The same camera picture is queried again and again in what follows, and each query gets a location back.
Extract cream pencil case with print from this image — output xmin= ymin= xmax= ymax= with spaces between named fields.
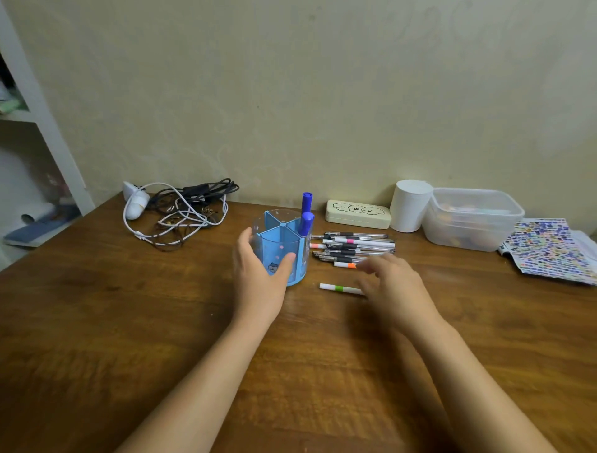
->
xmin=325 ymin=200 xmax=392 ymax=230

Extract person's left forearm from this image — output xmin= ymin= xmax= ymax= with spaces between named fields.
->
xmin=114 ymin=315 xmax=280 ymax=453

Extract person's right hand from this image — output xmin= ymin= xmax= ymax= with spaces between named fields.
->
xmin=355 ymin=253 xmax=445 ymax=335

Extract white cable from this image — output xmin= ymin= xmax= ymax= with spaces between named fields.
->
xmin=123 ymin=182 xmax=229 ymax=247

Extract white paper sheet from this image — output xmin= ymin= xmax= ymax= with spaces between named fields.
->
xmin=571 ymin=230 xmax=597 ymax=262

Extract white marker with green band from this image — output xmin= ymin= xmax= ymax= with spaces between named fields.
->
xmin=319 ymin=283 xmax=365 ymax=296

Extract blue flat object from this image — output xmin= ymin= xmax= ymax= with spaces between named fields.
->
xmin=3 ymin=204 xmax=83 ymax=248

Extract white shelf unit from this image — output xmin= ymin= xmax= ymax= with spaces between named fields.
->
xmin=0 ymin=0 xmax=97 ymax=272

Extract brown thin cord loops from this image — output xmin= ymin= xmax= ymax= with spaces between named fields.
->
xmin=150 ymin=211 xmax=220 ymax=252

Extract white oval charger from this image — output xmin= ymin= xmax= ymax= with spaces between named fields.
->
xmin=122 ymin=181 xmax=151 ymax=221

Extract colourful dotted paper sheet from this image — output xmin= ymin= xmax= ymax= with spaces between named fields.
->
xmin=497 ymin=218 xmax=597 ymax=286

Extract white cylindrical cup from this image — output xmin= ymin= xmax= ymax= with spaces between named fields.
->
xmin=389 ymin=180 xmax=434 ymax=233

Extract blue divided pen holder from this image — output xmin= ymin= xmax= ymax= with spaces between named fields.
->
xmin=251 ymin=208 xmax=311 ymax=287

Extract clear plastic lidded container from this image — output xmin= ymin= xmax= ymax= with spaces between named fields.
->
xmin=422 ymin=188 xmax=526 ymax=253

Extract white roll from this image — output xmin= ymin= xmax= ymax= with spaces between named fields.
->
xmin=21 ymin=203 xmax=58 ymax=225

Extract black cable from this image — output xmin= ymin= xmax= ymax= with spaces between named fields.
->
xmin=147 ymin=178 xmax=240 ymax=212

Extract person's left hand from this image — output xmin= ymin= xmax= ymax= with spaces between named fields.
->
xmin=232 ymin=227 xmax=297 ymax=327

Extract row of black-capped pens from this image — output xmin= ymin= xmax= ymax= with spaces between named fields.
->
xmin=310 ymin=231 xmax=396 ymax=269

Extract person's right forearm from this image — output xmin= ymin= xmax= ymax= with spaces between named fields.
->
xmin=405 ymin=315 xmax=558 ymax=453

